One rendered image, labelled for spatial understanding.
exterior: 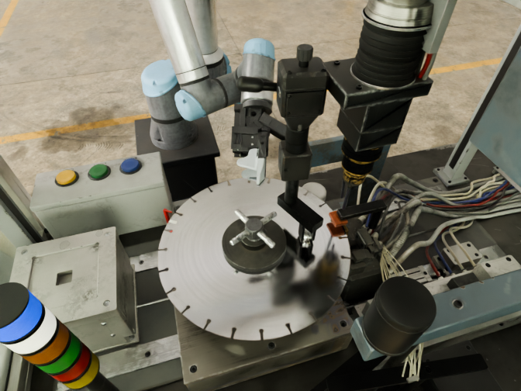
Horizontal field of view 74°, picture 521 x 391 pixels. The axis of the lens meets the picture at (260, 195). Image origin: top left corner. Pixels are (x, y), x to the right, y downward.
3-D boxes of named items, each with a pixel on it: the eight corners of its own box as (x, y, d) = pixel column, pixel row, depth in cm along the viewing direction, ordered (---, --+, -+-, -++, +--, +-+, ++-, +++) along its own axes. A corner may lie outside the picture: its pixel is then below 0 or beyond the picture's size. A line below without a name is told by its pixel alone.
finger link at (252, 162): (234, 184, 70) (239, 155, 77) (263, 185, 70) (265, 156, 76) (233, 172, 68) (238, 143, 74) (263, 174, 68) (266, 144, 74)
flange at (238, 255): (245, 209, 66) (245, 201, 64) (297, 235, 62) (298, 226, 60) (208, 252, 59) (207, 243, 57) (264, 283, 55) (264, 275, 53)
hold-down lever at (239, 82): (246, 118, 44) (246, 98, 42) (235, 93, 48) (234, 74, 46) (305, 108, 45) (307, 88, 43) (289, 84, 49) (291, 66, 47)
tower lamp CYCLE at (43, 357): (22, 371, 36) (6, 361, 34) (29, 329, 39) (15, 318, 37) (68, 358, 37) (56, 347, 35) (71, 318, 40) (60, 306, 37)
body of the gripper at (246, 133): (233, 160, 82) (236, 112, 84) (270, 161, 82) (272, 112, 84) (230, 151, 75) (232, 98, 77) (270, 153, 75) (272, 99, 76)
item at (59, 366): (36, 379, 38) (23, 371, 36) (42, 340, 41) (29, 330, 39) (80, 367, 39) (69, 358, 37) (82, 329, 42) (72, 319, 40)
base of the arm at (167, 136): (149, 125, 117) (142, 99, 110) (194, 118, 120) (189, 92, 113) (153, 153, 107) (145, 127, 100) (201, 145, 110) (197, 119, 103)
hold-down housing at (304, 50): (278, 187, 53) (284, 57, 38) (273, 166, 56) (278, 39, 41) (313, 184, 53) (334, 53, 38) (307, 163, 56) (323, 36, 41)
